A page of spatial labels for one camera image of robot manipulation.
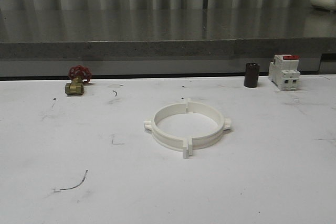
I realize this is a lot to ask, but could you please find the dark brown cylindrical capacitor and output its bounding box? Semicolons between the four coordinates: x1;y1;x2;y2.
244;62;260;88

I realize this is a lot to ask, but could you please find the white half pipe clamp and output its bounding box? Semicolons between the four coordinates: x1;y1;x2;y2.
183;100;232;158
143;101;194;159

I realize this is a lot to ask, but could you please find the white circuit breaker red switch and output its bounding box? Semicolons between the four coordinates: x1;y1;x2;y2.
268;55;300;91

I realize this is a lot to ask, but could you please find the grey stone counter slab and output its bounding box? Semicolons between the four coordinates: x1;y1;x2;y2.
1;8;335;61

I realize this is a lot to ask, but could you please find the brass valve with red handle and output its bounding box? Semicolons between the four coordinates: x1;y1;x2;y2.
65;65;92;95

